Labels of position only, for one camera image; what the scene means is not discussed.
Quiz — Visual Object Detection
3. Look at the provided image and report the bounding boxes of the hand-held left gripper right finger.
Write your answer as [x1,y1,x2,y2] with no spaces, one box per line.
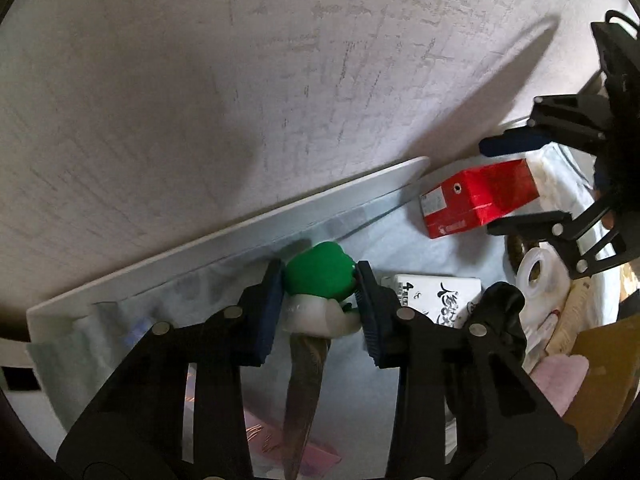
[354,260,586,480]

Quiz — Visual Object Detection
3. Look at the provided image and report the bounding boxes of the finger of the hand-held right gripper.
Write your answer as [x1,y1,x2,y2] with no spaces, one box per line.
[486,191,630,279]
[479,93,615,158]

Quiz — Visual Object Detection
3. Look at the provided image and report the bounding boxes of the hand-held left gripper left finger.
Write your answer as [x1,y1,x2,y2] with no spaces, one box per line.
[56,259,287,480]

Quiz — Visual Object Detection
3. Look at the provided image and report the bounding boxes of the red carton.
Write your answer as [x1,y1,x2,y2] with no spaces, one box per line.
[419,158,542,239]

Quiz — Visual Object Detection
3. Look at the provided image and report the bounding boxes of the cardboard box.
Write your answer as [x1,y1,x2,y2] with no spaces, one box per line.
[562,312,640,461]

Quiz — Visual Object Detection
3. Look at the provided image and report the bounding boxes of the white carton with black print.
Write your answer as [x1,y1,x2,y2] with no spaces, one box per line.
[381,273,483,331]

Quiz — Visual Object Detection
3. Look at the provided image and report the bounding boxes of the light blue floral cloth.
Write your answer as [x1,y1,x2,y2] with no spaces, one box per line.
[25,150,626,480]

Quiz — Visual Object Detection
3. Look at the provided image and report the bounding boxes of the beige paper packet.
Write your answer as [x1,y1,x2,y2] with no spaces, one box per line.
[545,280,621,356]

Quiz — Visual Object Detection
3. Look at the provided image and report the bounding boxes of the pink packet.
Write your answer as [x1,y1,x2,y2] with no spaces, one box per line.
[242,406,342,478]

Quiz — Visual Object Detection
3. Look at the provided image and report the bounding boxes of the pink cloth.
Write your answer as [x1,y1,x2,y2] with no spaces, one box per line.
[530,354,590,416]

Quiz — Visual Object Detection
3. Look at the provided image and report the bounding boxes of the white plastic ring object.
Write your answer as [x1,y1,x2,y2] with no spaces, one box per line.
[515,247,571,331]

